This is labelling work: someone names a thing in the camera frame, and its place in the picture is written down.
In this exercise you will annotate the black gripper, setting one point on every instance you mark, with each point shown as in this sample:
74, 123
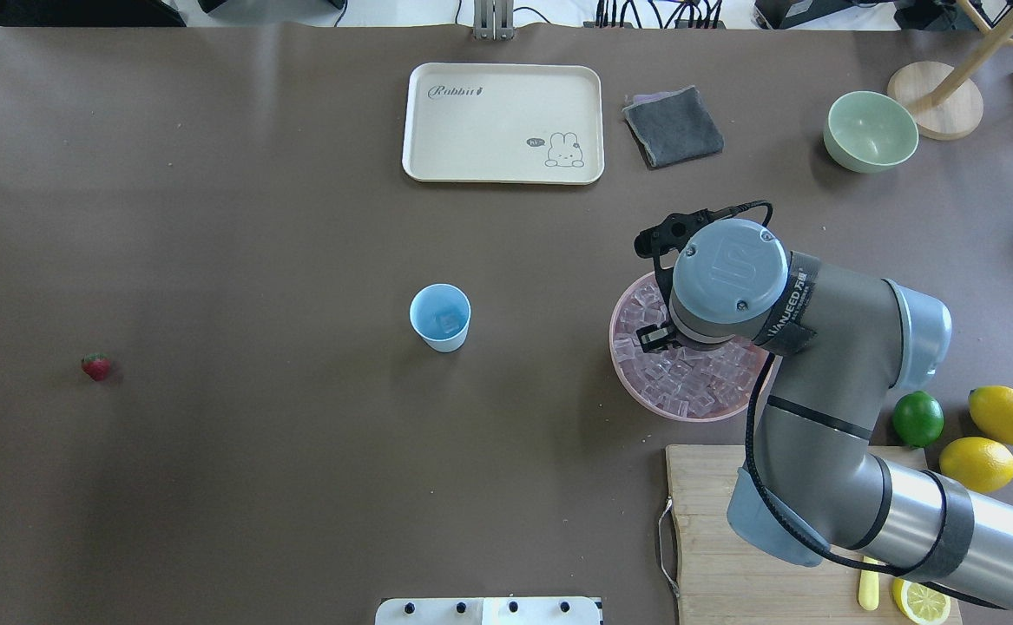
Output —
654, 335

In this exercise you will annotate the light blue cup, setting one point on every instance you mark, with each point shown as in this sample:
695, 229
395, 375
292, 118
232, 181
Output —
440, 314

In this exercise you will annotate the red strawberry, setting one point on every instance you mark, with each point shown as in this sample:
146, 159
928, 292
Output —
96, 365

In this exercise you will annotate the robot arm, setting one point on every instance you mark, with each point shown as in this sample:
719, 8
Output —
809, 488

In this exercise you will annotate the pink bowl of ice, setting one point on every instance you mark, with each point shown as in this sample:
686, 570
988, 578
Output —
679, 382

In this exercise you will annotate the grey folded cloth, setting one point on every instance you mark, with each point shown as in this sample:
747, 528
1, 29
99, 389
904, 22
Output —
673, 126

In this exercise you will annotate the wooden cutting board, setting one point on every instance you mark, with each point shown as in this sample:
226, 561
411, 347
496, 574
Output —
724, 580

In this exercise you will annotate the cream rabbit tray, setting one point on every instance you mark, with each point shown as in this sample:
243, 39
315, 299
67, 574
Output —
504, 123

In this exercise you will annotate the green lime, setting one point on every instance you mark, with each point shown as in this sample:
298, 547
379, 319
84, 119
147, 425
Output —
918, 419

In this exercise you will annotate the green bowl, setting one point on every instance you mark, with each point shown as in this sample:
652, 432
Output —
868, 133

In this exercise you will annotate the wooden mug tree stand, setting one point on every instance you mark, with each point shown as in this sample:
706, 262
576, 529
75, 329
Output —
943, 102

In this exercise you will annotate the lemon half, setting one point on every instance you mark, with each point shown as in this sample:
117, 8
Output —
920, 604

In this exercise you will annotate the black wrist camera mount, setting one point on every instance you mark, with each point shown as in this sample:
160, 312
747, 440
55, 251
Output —
675, 231

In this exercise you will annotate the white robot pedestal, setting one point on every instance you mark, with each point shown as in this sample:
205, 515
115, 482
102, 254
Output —
570, 609

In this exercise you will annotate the aluminium frame post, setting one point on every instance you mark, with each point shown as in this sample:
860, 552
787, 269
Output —
493, 20

